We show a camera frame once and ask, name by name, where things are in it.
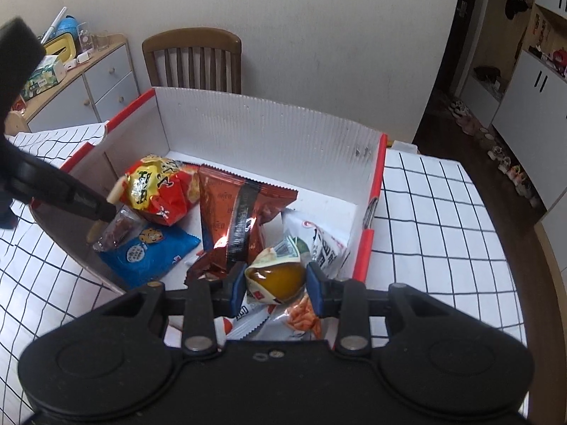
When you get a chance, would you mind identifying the clear packet of brown snacks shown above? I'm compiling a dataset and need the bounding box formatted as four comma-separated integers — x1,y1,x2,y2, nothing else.
94,206,143,253

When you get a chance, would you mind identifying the wooden chair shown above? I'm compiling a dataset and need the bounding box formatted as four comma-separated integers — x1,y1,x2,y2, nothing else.
142,29,243,95

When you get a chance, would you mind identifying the dark red foil snack bag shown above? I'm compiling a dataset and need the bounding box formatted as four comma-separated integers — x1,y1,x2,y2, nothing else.
185,165,297,285

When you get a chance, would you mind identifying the red and yellow snack bag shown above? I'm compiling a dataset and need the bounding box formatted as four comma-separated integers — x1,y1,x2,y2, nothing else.
123,154,201,227

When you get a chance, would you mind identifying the dark wooden door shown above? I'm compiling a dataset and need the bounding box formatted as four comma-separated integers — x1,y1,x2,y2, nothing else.
438,0,479,94

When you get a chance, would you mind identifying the orange snack packet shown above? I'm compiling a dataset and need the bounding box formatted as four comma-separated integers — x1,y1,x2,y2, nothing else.
283,294,324,341

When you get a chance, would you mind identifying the yellow tray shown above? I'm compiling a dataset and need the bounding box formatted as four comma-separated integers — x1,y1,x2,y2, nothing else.
44,38,74,60

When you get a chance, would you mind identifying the cream stick snack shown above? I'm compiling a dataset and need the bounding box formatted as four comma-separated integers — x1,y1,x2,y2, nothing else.
86,176,123,245

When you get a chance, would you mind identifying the orange jelly cup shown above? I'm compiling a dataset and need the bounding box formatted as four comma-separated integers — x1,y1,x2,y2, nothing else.
245,236,309,305

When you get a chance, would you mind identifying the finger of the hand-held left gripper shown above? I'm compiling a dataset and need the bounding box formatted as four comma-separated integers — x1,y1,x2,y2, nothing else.
55,170,117,222

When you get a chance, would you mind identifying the white packet with red swirl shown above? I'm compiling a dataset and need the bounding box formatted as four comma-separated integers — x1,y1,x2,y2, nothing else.
282,209,352,281

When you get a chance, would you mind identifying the white stick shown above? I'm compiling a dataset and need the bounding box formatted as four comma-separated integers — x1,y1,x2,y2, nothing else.
42,6,68,41

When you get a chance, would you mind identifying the wooden sideboard with grey drawers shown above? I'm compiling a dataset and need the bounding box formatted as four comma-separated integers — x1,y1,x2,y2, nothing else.
13,33,140,134

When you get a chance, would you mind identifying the row of shoes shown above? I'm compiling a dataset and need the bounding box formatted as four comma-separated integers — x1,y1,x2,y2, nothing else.
447,100,543,209

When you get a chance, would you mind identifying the dark bag on shelf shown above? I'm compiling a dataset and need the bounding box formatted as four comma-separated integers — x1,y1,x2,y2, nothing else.
473,66,503,83

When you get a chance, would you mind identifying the blue snack packet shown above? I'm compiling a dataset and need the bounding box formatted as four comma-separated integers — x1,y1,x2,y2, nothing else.
100,226,201,288

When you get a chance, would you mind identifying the red cardboard box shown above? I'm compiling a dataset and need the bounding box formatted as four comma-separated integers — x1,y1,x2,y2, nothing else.
29,86,389,341

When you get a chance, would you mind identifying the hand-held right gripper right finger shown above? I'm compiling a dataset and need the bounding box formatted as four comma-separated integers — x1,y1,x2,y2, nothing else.
305,262,446,358

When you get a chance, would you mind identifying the white hallway cabinet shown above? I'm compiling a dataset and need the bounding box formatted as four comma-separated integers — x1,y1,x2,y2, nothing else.
461,0,567,213

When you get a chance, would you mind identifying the green printed tissue box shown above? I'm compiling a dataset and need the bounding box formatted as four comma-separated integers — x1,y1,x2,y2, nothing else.
20,55,67,100

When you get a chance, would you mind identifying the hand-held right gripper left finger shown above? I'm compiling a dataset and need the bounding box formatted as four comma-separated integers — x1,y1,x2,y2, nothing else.
100,262,247,358

